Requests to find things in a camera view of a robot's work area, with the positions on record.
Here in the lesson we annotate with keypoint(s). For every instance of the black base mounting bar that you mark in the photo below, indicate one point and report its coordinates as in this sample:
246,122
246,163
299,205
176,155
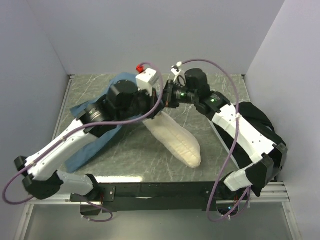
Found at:
149,196

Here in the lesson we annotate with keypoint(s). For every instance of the aluminium frame rail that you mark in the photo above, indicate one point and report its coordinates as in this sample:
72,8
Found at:
274,192

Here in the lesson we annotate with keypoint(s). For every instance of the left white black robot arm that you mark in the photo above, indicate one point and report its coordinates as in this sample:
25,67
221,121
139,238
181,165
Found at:
43,179

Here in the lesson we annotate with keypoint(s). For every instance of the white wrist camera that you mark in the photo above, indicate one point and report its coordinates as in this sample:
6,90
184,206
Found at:
179,73
146,78

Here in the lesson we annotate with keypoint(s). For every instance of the black garment pile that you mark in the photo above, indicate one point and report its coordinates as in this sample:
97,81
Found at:
263,152

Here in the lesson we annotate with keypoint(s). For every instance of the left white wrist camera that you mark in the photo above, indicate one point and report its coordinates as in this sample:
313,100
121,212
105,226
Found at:
146,78

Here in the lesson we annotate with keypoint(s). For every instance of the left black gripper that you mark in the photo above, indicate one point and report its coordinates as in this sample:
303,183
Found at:
152,100

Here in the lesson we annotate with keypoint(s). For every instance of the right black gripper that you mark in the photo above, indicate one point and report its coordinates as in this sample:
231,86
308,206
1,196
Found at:
168,98

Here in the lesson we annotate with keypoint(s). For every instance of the cream pillow with bear print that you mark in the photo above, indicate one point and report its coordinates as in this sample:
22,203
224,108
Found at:
176,139

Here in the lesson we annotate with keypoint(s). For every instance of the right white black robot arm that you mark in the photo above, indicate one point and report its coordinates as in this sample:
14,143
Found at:
259,152

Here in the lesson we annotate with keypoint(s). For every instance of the white laundry basket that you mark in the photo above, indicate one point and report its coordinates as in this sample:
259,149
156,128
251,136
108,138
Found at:
222,140

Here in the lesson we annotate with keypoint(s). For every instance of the blue fabric pillowcase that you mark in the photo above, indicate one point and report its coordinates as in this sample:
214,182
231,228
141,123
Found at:
81,157

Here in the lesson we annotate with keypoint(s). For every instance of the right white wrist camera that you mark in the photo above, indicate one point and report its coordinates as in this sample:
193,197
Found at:
179,73

